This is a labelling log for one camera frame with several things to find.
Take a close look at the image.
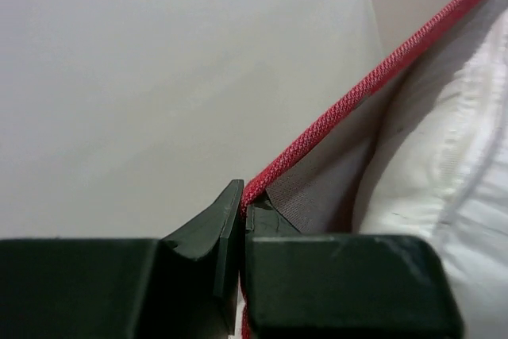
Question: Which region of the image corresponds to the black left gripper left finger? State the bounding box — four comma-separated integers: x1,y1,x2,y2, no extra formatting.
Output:
1,179,244,338

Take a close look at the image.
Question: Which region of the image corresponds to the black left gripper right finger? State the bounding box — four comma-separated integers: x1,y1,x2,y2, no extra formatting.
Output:
244,201,464,338

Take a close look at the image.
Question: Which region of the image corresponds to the red patterned pillowcase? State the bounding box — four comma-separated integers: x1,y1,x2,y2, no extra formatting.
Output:
242,0,483,338

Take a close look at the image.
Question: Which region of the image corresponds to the white pillow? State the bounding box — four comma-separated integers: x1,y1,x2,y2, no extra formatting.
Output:
352,0,507,338

